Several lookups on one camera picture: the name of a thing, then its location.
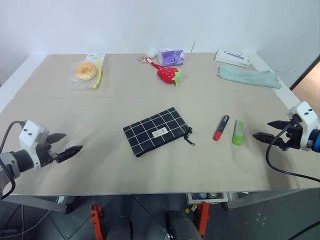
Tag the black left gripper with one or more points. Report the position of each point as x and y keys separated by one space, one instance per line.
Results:
x=45 y=153

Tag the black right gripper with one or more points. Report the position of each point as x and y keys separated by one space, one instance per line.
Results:
x=292 y=138

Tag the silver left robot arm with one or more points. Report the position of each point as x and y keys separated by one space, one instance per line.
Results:
x=10 y=160

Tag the green highlighter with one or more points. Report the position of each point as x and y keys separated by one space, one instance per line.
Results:
x=238 y=132

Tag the black checkered pouch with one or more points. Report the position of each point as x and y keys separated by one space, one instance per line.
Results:
x=150 y=130

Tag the beige table cover sheet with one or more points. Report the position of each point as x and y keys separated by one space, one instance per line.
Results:
x=100 y=117

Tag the red marker with black cap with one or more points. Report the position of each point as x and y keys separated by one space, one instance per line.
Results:
x=221 y=127

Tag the light green towel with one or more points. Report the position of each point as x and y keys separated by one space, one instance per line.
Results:
x=247 y=76

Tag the bagged donut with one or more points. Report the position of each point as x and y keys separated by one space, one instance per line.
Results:
x=80 y=83

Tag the round orange bread bun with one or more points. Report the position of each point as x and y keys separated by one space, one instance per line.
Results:
x=86 y=70

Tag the white box with pen print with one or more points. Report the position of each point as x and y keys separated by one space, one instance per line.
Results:
x=232 y=57

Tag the red metal stand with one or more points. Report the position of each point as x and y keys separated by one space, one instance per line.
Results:
x=97 y=222
x=203 y=217

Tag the white box with cans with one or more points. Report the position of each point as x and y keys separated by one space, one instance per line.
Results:
x=207 y=198

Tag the white box with yellow print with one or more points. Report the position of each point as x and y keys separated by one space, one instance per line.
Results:
x=96 y=56

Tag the small colourful snack packet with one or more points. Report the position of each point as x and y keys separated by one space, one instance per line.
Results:
x=143 y=60

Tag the red strawberry-shaped brush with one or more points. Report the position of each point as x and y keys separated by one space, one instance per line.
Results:
x=167 y=73

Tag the purple tissue pack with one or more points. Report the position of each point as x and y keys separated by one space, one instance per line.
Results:
x=171 y=57

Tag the small white round object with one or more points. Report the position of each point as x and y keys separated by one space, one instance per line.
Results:
x=152 y=53

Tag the dark rounded shape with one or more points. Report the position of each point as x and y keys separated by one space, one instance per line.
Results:
x=182 y=225

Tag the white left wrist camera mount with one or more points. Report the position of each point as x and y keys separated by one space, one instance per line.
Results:
x=31 y=132

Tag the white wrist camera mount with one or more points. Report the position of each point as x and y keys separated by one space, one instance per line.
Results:
x=31 y=132
x=305 y=117

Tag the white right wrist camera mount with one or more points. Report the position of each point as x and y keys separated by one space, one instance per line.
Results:
x=305 y=117

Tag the grey metal table frame bar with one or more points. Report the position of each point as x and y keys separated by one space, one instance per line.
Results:
x=35 y=202
x=262 y=198

